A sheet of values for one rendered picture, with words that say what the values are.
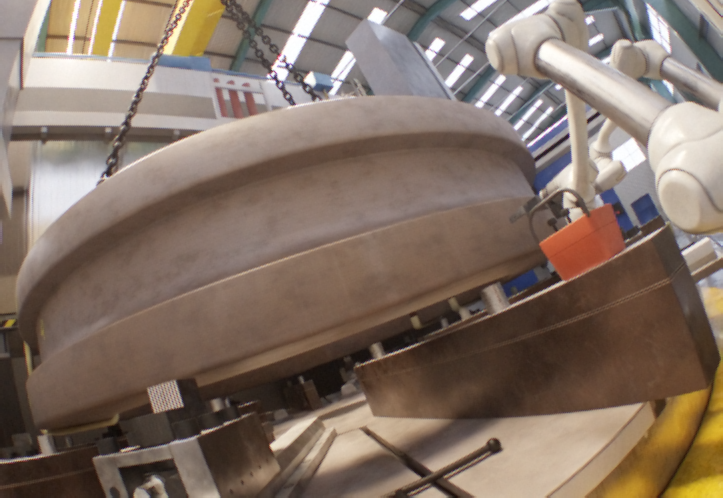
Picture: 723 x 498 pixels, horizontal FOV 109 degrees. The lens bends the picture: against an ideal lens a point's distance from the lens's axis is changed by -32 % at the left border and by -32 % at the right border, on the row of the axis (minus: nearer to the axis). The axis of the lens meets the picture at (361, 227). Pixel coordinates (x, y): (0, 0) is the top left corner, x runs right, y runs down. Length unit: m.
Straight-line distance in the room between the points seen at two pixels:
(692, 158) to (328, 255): 1.06
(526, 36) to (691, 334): 0.77
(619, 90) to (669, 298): 0.45
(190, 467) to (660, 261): 1.12
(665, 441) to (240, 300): 1.36
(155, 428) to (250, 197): 0.93
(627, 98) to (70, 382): 1.99
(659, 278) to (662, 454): 0.53
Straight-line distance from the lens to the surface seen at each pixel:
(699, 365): 0.96
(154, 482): 1.10
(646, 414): 1.08
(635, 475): 1.10
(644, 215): 9.83
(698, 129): 0.66
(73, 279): 2.03
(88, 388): 1.67
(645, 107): 0.74
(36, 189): 4.59
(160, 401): 1.18
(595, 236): 0.96
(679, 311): 0.92
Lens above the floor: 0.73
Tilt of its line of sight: 18 degrees up
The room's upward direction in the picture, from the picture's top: 23 degrees counter-clockwise
